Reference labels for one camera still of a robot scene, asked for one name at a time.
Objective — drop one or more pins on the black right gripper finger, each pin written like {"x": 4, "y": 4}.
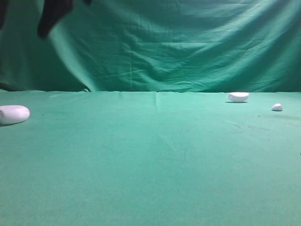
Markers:
{"x": 53, "y": 11}

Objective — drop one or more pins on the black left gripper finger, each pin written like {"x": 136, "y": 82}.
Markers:
{"x": 3, "y": 9}

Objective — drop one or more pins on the white bluetooth earphone case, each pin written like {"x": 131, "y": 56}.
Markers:
{"x": 13, "y": 114}

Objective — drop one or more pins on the white earphone case lid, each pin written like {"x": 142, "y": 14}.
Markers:
{"x": 238, "y": 97}

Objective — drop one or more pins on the green table cloth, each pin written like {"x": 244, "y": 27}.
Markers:
{"x": 151, "y": 159}

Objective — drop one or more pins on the green backdrop cloth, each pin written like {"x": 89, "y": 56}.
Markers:
{"x": 154, "y": 45}

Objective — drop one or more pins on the small white earbud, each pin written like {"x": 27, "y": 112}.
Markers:
{"x": 277, "y": 107}

